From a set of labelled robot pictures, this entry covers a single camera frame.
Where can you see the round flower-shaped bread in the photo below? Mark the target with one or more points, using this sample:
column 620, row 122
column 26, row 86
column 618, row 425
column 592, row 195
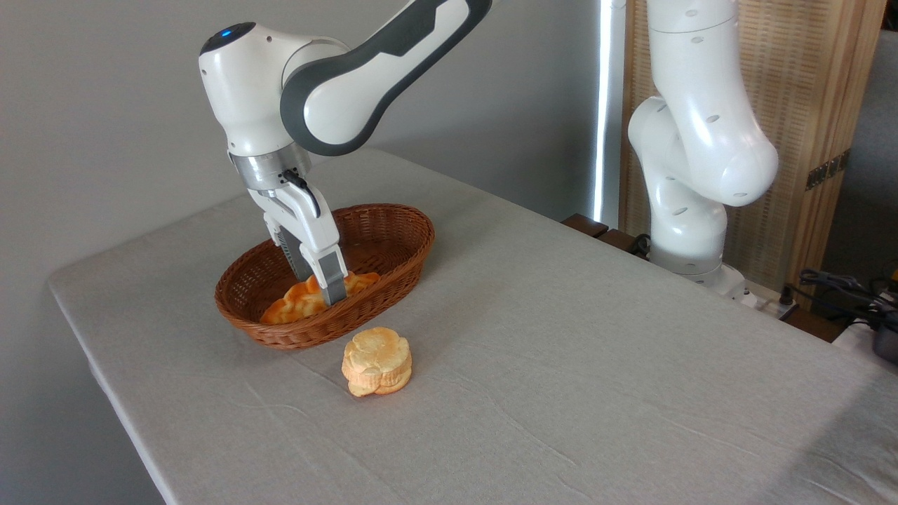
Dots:
column 377, row 361

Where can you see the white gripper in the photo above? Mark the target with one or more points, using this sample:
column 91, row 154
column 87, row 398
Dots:
column 309, row 217

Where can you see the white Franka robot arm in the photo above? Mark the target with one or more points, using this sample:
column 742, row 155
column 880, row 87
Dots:
column 701, row 140

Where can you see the dark metal screen hinge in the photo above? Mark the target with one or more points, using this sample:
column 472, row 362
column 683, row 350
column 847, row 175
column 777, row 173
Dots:
column 828, row 170

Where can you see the orange braided bread loaf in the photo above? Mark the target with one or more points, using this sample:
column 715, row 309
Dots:
column 298, row 301

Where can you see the wooden folding screen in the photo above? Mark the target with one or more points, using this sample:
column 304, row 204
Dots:
column 814, row 84

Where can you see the brown wicker oval basket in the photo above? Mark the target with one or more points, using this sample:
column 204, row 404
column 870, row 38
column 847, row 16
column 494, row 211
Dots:
column 386, row 238

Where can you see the dark brown wooden furniture edge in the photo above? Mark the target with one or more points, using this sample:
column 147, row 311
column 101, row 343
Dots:
column 596, row 230

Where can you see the grey tablecloth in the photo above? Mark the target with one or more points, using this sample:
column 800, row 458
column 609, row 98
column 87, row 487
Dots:
column 561, row 365

